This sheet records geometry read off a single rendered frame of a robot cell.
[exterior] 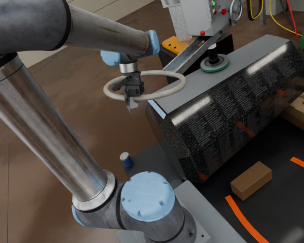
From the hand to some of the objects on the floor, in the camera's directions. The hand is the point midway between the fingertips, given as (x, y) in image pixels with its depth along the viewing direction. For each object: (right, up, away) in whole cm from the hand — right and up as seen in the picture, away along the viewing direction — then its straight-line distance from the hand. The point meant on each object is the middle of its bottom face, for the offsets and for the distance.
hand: (131, 109), depth 121 cm
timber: (+90, -57, +63) cm, 123 cm away
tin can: (-14, -51, +126) cm, 136 cm away
